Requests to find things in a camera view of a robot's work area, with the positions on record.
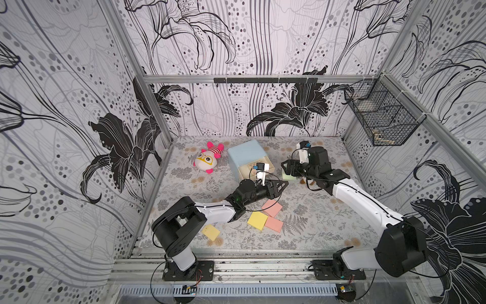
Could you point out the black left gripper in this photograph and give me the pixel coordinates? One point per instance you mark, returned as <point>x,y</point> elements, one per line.
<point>271,190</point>

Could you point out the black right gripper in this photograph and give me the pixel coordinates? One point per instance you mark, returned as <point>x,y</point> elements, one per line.
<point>290,168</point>

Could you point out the pink sticky note pad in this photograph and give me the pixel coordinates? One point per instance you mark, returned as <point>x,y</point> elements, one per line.
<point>271,208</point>
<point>274,224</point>

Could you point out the green sticky note pad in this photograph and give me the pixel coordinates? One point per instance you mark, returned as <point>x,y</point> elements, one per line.
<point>288,177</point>

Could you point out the light blue drawer cabinet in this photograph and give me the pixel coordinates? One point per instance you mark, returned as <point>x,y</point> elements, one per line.
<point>243,156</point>

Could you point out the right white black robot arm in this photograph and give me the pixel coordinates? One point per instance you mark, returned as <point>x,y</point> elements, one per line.
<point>402,242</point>

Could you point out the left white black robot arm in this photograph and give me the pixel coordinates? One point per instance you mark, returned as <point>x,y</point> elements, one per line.
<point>179,225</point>

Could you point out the large yellow sticky note pad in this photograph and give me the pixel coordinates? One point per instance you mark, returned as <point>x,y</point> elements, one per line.
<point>257,220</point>

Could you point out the small yellow sticky note pad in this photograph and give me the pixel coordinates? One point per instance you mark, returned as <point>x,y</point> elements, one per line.
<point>210,232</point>

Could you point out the pink white plush toy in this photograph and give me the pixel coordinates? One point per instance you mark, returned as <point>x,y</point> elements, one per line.
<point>207,159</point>

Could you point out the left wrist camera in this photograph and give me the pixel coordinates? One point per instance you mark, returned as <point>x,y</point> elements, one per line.
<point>260,169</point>

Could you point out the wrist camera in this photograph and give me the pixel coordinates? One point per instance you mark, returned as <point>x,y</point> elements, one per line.
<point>260,169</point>
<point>302,149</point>

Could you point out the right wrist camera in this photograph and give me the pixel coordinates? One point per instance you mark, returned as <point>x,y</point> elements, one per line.
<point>302,149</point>

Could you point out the black wire basket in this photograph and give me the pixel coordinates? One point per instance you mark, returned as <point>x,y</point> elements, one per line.
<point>382,113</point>

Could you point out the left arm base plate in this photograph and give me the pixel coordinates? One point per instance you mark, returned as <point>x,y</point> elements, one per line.
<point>201,271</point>

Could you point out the white slotted cable duct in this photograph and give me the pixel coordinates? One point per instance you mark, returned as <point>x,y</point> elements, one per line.
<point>231,290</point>

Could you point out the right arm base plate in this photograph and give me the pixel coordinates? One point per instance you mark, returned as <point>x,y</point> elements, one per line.
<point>325,270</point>

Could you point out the black bar on rail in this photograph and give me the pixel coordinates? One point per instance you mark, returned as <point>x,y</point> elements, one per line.
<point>262,80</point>

